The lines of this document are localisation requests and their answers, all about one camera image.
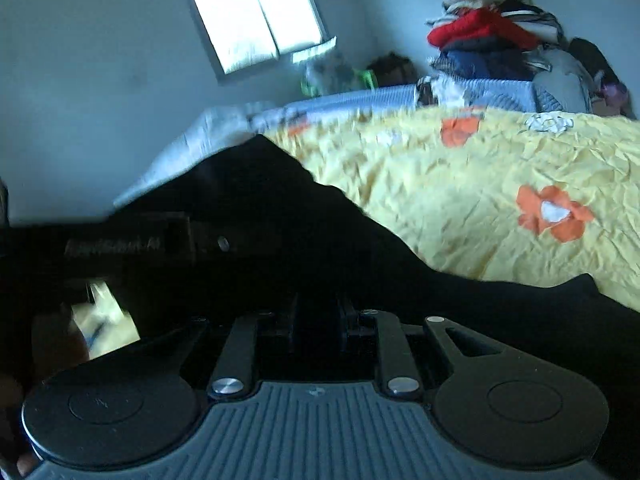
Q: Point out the dark brown bag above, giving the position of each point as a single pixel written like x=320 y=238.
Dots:
x=392 y=70

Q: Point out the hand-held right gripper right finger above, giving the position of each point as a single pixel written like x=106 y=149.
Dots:
x=346 y=327

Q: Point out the pile of clothes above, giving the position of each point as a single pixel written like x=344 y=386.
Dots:
x=475 y=27

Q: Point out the black bag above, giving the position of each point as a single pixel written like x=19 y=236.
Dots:
x=595 y=62

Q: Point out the black white printed cloth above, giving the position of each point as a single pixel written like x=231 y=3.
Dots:
x=435 y=91

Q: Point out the green plastic chair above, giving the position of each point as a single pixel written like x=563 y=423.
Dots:
x=369 y=79

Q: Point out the pink bag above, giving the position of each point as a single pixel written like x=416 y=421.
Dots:
x=614 y=95

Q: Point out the black pants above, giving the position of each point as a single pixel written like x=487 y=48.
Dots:
x=300 y=240

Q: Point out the window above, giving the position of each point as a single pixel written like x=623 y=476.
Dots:
x=260 y=15

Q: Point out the yellow floral bedsheet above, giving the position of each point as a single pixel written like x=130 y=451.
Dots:
x=450 y=200

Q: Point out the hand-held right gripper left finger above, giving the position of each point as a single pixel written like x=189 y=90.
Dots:
x=291 y=327

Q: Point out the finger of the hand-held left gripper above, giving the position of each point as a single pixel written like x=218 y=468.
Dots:
x=220 y=244

